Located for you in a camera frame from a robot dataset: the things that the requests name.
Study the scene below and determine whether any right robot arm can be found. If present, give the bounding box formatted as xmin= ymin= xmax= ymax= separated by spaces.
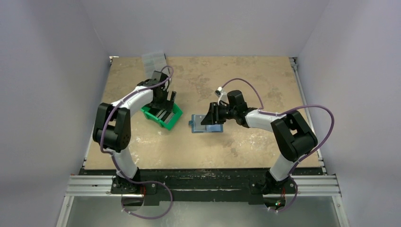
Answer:
xmin=201 ymin=90 xmax=318 ymax=192

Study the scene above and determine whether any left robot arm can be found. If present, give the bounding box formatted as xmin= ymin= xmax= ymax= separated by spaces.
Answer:
xmin=92 ymin=67 xmax=176 ymax=193

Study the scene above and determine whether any blue card holder wallet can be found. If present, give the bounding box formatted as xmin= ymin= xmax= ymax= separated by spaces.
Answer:
xmin=188 ymin=114 xmax=223 ymax=133

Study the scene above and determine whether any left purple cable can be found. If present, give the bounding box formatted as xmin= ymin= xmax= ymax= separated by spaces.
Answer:
xmin=99 ymin=65 xmax=175 ymax=176

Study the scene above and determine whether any purple cable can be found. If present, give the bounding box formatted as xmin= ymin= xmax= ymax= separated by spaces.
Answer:
xmin=220 ymin=78 xmax=335 ymax=176
xmin=99 ymin=65 xmax=175 ymax=176

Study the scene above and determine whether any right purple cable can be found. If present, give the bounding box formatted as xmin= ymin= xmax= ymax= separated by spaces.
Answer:
xmin=220 ymin=78 xmax=335 ymax=176

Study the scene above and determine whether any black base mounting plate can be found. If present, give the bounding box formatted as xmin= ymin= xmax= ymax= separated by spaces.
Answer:
xmin=79 ymin=167 xmax=323 ymax=208

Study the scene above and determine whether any green plastic bin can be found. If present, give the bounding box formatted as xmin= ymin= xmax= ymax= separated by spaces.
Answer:
xmin=141 ymin=104 xmax=183 ymax=131

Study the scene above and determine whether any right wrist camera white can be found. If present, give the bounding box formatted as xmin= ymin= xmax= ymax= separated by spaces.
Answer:
xmin=215 ymin=87 xmax=227 ymax=105

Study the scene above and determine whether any clear plastic organizer box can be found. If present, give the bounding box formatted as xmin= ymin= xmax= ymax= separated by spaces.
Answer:
xmin=141 ymin=51 xmax=167 ymax=79

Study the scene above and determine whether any white credit card in bin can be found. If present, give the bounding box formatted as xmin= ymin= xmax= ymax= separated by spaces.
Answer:
xmin=164 ymin=112 xmax=174 ymax=124

